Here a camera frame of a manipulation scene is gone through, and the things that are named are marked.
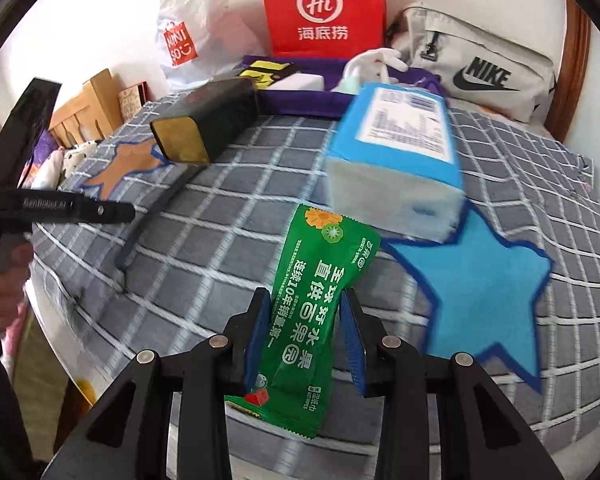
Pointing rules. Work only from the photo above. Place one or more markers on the patterned flat box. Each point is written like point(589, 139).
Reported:
point(132, 102)

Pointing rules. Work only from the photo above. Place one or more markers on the grey checked bedsheet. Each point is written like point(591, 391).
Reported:
point(205, 240)

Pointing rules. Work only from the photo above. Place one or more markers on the brown wooden headboard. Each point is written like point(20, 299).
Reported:
point(572, 60)

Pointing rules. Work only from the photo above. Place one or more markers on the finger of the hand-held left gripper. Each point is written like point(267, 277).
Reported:
point(80, 207)

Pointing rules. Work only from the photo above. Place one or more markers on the white foam block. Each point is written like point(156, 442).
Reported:
point(300, 82)

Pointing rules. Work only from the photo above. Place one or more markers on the white spotted plush toy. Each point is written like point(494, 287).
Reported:
point(77, 157)

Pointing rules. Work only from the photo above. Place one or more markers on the person's left hand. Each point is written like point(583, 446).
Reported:
point(2, 287)

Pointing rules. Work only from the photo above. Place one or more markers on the black rectangular box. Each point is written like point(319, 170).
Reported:
point(210, 110)

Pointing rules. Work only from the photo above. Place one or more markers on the grey waist bag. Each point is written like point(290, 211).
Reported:
point(480, 75)

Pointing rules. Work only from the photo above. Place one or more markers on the white plastic shopping bag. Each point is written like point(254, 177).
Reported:
point(205, 10)

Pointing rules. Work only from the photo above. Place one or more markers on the purple plush toy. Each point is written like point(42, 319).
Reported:
point(40, 152)

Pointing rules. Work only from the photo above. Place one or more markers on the purple cloth tray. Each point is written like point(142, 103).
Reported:
point(300, 102)

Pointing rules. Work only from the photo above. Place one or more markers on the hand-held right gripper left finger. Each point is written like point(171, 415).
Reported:
point(257, 340)

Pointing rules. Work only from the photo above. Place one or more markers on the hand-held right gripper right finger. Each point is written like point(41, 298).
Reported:
point(352, 345)

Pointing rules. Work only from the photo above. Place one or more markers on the red paper bag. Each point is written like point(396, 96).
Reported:
point(320, 5)

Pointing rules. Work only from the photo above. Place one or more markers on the blue tissue pack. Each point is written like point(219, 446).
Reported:
point(395, 160)

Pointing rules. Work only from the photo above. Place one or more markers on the green wet wipe packet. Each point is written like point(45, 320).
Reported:
point(300, 320)

